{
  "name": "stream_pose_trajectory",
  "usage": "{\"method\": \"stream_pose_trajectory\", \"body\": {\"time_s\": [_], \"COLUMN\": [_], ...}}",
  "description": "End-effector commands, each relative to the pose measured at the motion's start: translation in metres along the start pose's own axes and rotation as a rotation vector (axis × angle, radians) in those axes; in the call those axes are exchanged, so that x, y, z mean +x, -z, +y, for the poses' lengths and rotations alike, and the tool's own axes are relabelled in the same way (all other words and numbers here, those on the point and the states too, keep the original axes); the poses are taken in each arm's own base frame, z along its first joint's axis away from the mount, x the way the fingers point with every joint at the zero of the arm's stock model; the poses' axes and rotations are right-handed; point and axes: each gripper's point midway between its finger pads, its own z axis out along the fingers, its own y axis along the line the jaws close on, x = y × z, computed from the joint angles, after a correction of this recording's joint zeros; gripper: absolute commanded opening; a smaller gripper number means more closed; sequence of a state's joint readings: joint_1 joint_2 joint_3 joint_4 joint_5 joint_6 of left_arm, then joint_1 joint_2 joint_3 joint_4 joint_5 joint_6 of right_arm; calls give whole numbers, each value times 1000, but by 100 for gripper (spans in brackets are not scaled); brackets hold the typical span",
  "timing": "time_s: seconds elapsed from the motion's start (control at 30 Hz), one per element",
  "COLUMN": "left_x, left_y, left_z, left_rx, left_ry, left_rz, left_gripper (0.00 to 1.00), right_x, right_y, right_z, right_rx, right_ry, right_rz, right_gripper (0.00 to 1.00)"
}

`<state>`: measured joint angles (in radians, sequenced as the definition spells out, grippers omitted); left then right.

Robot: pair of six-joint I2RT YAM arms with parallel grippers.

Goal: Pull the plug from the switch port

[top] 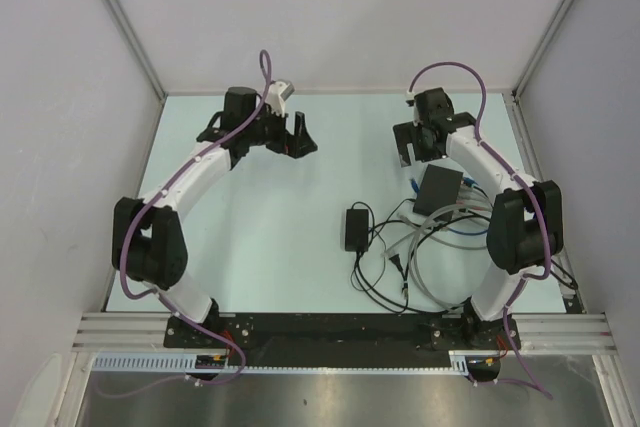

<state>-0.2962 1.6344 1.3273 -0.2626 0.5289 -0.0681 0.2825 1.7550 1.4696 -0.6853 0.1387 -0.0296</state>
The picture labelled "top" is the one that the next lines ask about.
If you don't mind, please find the black power cable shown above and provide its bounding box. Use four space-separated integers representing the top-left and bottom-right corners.
351 199 576 314

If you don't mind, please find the blue ethernet cable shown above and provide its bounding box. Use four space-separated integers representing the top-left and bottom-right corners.
407 177 494 237

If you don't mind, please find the purple cable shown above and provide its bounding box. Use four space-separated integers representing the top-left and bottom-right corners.
92 49 274 397
408 61 555 401

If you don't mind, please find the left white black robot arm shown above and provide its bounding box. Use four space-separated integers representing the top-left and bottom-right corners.
112 80 318 347

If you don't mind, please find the aluminium frame rail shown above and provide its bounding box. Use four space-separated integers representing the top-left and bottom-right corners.
73 312 617 355

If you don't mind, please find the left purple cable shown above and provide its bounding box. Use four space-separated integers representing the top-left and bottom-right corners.
92 49 274 397

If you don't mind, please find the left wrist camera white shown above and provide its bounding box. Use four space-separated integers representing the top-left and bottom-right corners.
265 79 295 117

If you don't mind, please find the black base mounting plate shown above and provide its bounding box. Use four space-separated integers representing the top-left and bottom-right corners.
164 311 524 382

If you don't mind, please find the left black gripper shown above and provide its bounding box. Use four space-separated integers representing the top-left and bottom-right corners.
244 101 317 159

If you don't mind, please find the slotted cable duct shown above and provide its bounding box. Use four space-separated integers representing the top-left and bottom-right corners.
93 352 468 375

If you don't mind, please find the black network switch box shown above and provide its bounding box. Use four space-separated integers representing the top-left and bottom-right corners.
413 164 463 216

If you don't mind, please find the grey ethernet cable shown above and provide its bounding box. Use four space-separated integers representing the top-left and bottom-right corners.
382 199 496 309

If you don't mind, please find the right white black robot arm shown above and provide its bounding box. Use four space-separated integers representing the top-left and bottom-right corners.
393 88 564 348

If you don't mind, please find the black power adapter brick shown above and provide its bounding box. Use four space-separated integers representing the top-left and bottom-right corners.
344 208 369 253

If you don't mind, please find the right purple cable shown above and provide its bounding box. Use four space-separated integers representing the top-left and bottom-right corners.
408 61 555 401

